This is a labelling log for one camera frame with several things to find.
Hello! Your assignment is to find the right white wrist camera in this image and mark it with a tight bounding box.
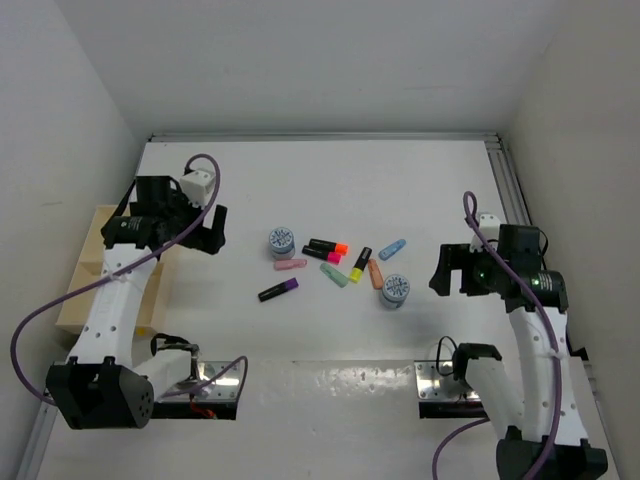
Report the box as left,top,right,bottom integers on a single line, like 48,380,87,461
469,212,501,252

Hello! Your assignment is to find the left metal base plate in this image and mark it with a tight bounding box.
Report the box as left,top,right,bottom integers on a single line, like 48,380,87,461
160,356,248,403

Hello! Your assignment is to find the blue lidded jar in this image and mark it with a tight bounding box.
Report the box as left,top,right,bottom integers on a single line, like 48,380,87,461
268,227,295,261
379,274,410,309

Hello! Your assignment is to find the aluminium frame rail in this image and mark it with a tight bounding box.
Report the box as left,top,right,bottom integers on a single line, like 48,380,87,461
147,131,531,224

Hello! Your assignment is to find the purple capped black highlighter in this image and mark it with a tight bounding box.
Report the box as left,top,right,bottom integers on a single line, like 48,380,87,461
258,278,299,302

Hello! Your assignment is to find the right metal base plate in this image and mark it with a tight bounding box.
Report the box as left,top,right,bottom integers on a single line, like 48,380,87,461
414,360,480,403

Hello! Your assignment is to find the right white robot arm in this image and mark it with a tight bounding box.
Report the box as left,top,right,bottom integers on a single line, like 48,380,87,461
429,213,608,479

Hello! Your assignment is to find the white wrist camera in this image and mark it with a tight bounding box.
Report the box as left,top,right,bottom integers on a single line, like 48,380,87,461
469,212,501,252
179,169,216,207

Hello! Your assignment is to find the orange capped black highlighter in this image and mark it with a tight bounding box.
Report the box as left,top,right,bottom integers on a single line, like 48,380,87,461
308,238,349,255

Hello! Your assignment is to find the metal base plate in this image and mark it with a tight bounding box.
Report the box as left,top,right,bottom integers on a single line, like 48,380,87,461
160,356,248,403
414,360,480,403

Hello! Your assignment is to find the yellow capped black highlighter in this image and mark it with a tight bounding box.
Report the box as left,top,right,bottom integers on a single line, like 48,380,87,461
349,247,372,284

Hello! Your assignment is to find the pink capped black highlighter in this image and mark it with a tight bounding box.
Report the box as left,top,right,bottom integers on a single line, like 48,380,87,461
302,245,342,265

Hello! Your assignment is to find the pastel pink correction tape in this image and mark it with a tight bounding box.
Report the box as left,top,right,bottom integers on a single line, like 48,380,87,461
273,258,307,271

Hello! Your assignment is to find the pastel blue correction tape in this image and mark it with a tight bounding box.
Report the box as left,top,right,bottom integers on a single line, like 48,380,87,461
378,239,406,261

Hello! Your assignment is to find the wooden divided tray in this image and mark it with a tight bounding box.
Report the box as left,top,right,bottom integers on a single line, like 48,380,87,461
55,205,180,336

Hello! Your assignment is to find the pastel green correction tape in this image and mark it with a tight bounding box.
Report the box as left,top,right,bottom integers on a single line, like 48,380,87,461
320,263,349,288

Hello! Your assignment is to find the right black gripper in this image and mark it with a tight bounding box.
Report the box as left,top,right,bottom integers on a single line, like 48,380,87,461
429,242,506,295

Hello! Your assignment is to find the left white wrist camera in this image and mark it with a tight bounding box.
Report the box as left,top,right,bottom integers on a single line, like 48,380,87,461
179,169,216,207

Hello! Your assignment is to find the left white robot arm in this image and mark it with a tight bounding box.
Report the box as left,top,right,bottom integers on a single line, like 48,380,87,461
46,169,227,430

